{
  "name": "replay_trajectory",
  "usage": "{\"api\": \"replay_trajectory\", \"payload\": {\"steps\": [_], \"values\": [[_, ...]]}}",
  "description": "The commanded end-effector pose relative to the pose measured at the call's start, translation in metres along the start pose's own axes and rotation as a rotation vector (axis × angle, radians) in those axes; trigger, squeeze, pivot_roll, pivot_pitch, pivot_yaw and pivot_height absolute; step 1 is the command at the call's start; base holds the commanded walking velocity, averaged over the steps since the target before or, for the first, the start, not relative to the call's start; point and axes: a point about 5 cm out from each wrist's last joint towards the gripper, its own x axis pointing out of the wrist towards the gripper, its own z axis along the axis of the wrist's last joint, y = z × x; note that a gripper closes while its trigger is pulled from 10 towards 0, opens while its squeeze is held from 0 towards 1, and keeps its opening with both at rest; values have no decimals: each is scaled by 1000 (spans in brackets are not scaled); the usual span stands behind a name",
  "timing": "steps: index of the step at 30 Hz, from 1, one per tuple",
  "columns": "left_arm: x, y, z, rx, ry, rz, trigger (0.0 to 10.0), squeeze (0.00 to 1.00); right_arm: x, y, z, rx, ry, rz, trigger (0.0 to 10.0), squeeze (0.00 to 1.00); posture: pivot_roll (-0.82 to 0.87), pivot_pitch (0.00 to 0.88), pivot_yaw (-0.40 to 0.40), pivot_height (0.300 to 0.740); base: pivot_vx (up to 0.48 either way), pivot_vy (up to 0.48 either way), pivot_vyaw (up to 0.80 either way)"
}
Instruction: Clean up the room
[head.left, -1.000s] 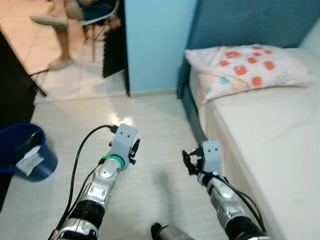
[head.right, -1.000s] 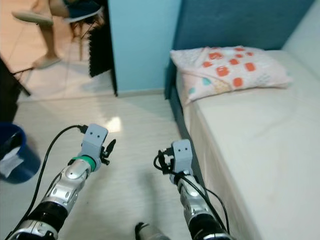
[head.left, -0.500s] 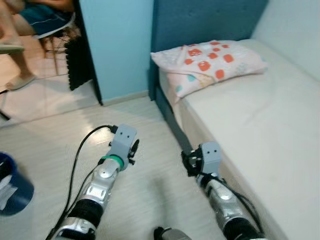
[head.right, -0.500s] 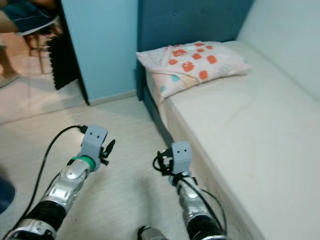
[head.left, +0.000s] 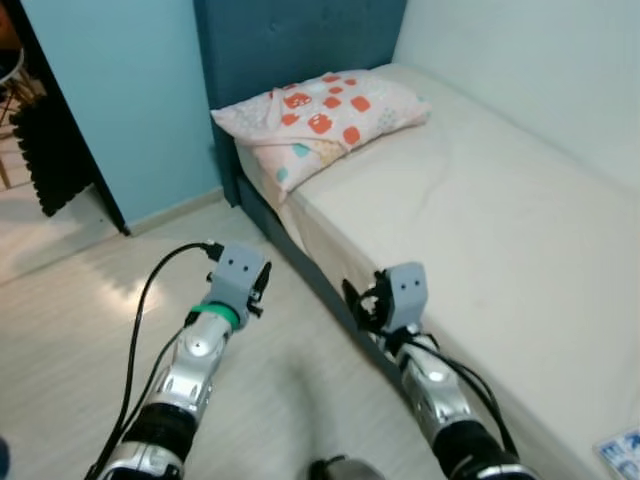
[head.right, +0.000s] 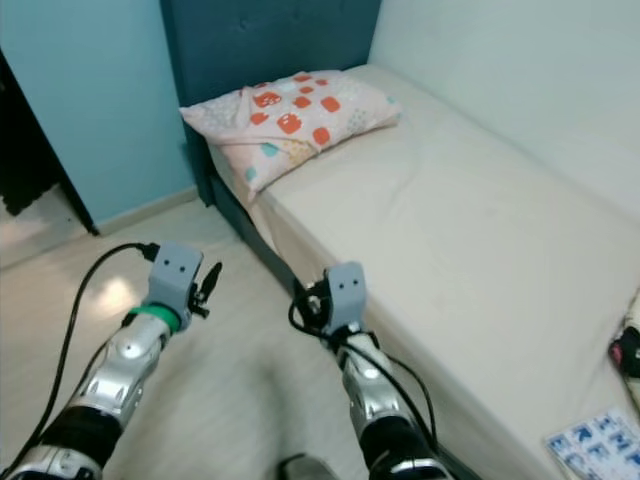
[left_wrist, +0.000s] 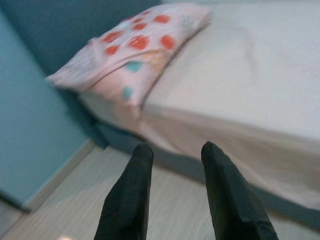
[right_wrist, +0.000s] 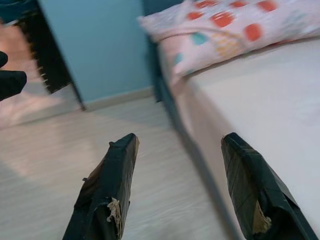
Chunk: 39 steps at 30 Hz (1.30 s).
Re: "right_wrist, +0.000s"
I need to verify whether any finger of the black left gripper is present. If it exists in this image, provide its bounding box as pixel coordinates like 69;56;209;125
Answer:
0;49;9;69
0;70;28;101

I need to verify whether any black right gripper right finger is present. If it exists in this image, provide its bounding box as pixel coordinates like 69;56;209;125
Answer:
220;132;320;240

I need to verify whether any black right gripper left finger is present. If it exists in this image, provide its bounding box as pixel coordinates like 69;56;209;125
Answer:
62;132;140;240

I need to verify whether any mattress with cream sheet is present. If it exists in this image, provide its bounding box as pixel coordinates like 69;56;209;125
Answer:
172;38;320;240

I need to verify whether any pink patterned pillow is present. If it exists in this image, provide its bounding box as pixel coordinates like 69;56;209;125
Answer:
137;0;320;78

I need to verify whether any teal padded headboard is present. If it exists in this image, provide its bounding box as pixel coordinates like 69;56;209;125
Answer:
142;0;187;16

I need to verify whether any dark teal bed frame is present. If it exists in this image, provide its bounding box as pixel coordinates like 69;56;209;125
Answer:
146;33;241;240

